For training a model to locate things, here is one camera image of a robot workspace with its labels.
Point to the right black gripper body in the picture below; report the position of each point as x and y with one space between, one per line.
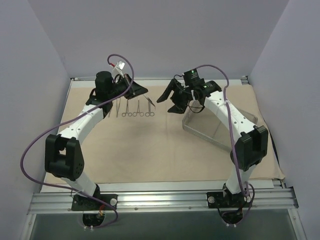
179 92

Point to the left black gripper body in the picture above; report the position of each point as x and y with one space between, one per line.
127 88

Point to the steel scissors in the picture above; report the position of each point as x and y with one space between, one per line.
149 112
127 112

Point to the wire mesh instrument tray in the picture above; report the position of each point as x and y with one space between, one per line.
206 125

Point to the beige surgical wrap cloth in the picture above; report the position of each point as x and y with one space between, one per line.
157 149

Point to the ribbed steel forceps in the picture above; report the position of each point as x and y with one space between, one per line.
149 100

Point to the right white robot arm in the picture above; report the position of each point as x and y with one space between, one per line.
249 142

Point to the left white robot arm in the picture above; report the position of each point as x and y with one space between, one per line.
63 154

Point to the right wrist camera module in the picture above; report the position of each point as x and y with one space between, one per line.
191 78

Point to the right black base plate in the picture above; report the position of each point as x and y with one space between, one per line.
225 200

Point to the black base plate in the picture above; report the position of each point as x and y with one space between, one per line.
82 203
225 200

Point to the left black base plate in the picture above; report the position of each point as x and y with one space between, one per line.
82 203

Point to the aluminium front rail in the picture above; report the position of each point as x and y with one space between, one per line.
157 202

